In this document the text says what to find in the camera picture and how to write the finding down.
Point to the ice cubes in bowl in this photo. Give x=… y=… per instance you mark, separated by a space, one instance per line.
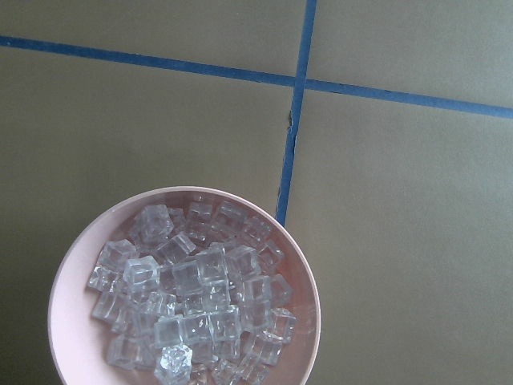
x=193 y=296

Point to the pink bowl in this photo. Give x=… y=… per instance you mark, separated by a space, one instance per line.
x=78 y=343

